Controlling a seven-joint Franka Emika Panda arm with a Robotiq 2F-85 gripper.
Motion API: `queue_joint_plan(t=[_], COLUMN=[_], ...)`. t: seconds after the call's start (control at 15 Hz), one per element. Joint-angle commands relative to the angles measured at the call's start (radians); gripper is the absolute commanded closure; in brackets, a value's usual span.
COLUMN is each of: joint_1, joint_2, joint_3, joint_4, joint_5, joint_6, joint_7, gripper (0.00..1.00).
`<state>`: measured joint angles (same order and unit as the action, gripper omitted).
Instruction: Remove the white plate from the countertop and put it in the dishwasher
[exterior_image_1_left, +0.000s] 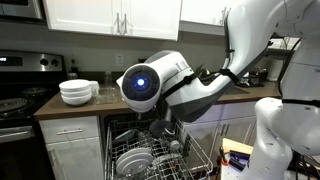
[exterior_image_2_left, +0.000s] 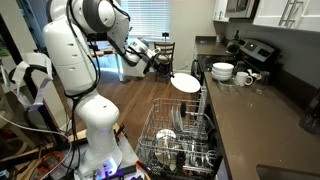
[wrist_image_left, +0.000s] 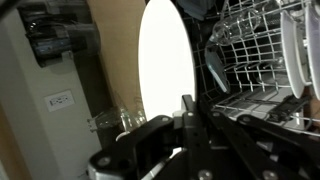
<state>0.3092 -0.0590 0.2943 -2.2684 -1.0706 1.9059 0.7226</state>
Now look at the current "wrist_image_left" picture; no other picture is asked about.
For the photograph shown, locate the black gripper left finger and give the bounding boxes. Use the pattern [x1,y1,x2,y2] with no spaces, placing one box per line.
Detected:
[88,94,214,180]

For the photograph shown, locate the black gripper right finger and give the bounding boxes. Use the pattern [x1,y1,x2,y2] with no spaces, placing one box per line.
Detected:
[197,99,320,180]

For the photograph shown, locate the white round plate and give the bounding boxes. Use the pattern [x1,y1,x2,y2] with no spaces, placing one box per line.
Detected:
[138,0,197,122]

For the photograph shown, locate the dark translucent countertop appliance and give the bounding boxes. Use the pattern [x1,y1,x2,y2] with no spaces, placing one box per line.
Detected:
[17,0,102,68]

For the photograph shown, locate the clear glass container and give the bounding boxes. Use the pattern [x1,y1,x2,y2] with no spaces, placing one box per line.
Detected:
[116,96,148,132]

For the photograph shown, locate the clear glass bottle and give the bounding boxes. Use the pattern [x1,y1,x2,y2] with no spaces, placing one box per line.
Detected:
[87,108,131,134]

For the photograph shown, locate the grey blue container lid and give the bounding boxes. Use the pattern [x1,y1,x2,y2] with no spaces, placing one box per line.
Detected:
[204,44,232,95]

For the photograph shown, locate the clear drinking glass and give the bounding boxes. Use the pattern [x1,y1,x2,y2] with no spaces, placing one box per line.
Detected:
[209,8,263,47]

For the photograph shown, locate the dark plastic food container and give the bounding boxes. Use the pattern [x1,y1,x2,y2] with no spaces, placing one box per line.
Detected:
[175,0,218,22]

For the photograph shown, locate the white wire dishwasher rack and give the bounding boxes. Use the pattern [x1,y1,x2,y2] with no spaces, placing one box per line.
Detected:
[191,0,320,138]

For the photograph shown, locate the black rack roller bracket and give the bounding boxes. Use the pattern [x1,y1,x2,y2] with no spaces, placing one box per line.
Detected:
[267,94,312,124]

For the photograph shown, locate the white wall outlet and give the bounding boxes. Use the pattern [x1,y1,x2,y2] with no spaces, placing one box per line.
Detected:
[43,89,76,113]

